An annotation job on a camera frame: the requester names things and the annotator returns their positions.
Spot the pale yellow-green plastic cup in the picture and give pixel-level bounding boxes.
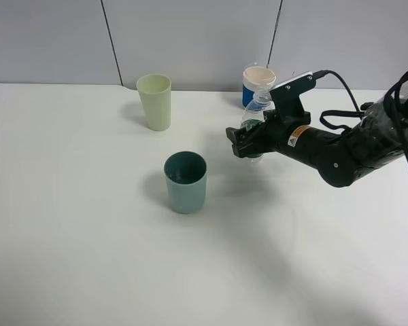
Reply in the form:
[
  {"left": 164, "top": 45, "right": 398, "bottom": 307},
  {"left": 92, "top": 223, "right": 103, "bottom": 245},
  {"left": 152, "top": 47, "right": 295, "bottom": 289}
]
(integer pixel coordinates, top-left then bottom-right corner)
[{"left": 136, "top": 74, "right": 171, "bottom": 132}]

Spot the blue sleeved paper cup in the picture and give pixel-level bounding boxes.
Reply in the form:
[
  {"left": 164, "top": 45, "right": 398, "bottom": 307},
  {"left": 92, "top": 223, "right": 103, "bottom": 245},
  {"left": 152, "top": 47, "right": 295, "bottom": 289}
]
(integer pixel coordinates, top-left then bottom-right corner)
[{"left": 242, "top": 62, "right": 276, "bottom": 108}]

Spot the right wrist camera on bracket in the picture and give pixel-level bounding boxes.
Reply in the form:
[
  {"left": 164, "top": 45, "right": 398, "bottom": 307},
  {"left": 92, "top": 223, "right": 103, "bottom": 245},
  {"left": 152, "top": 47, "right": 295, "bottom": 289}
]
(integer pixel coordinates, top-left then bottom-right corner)
[{"left": 269, "top": 71, "right": 316, "bottom": 128}]

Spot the clear water bottle green label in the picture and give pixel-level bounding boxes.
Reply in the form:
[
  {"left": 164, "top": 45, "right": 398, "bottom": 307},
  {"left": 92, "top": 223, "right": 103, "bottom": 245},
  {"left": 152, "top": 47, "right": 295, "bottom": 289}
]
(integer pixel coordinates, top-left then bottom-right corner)
[{"left": 236, "top": 86, "right": 276, "bottom": 164}]

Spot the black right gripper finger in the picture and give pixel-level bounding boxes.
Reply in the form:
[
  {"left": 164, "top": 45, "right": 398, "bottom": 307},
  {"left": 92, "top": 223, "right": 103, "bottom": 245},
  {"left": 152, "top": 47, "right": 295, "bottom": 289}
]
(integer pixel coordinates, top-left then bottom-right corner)
[
  {"left": 229, "top": 135, "right": 262, "bottom": 159},
  {"left": 225, "top": 122, "right": 263, "bottom": 145}
]

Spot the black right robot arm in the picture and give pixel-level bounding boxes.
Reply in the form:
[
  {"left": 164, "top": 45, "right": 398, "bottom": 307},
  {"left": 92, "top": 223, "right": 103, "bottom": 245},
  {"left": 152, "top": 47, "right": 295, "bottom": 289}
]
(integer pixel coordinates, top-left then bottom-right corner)
[{"left": 226, "top": 70, "right": 408, "bottom": 187}]

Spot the teal blue plastic cup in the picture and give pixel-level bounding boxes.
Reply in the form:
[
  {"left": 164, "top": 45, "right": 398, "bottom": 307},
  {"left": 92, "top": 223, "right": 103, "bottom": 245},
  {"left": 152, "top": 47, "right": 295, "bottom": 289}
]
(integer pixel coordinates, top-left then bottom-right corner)
[{"left": 163, "top": 151, "right": 207, "bottom": 214}]

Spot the black right camera cable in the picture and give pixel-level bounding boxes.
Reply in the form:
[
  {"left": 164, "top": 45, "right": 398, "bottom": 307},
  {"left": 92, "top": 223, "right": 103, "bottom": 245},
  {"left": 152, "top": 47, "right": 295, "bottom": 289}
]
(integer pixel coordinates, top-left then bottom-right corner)
[{"left": 312, "top": 64, "right": 408, "bottom": 200}]

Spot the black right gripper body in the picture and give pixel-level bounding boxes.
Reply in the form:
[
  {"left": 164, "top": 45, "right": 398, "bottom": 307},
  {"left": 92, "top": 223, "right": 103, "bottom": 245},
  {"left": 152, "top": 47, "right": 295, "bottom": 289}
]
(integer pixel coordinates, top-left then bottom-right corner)
[{"left": 251, "top": 110, "right": 311, "bottom": 158}]

